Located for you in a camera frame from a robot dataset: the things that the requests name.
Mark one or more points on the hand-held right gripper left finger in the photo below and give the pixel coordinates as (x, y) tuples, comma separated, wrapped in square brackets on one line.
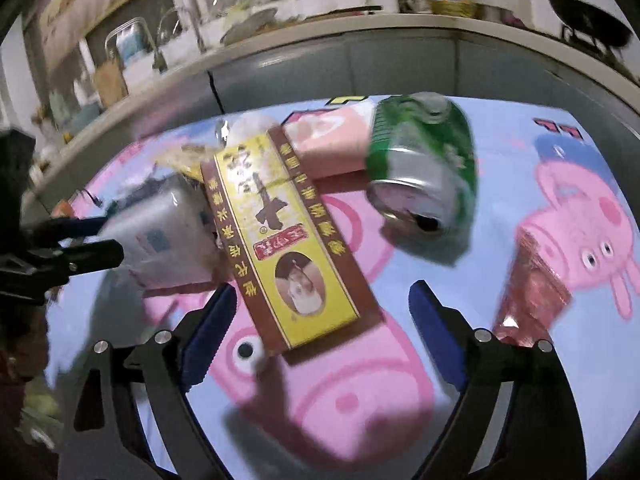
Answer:
[(210, 340)]

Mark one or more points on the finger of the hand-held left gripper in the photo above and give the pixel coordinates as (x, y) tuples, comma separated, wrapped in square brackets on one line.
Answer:
[(90, 256), (75, 227)]

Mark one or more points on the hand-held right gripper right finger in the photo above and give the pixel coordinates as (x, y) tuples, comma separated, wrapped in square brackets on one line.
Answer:
[(435, 335)]

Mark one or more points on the white plastic packet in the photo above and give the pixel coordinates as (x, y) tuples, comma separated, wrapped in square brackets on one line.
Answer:
[(160, 230)]

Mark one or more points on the pink foil wrapper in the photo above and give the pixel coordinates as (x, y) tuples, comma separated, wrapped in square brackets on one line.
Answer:
[(535, 280)]

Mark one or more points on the yellow and brown carton box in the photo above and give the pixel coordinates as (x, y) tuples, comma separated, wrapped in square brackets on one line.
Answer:
[(280, 240)]

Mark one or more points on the green drink can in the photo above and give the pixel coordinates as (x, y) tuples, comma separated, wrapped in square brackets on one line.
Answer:
[(425, 160)]

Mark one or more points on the clear plastic wrapper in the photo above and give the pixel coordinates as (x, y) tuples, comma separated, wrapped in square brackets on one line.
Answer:
[(250, 130)]

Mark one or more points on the pink tissue packet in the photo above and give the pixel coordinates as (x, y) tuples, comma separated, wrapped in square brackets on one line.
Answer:
[(330, 135)]

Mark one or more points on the cartoon pig printed tablecloth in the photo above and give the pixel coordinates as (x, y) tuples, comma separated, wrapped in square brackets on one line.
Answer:
[(475, 270)]

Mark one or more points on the yellowish crumpled wrapper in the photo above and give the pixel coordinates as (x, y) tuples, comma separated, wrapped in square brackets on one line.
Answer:
[(185, 160)]

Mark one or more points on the metal dish rack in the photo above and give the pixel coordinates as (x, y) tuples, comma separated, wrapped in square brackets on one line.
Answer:
[(130, 42)]

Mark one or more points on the grey kitchen cabinet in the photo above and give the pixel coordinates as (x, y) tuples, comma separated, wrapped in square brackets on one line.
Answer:
[(400, 60)]

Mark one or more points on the black gas stove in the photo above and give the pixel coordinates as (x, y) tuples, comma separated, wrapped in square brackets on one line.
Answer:
[(607, 50)]

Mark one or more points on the black wok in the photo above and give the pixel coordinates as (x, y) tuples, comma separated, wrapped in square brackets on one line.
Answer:
[(590, 20)]

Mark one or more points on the wall poster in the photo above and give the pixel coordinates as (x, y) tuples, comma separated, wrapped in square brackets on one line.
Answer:
[(100, 0)]

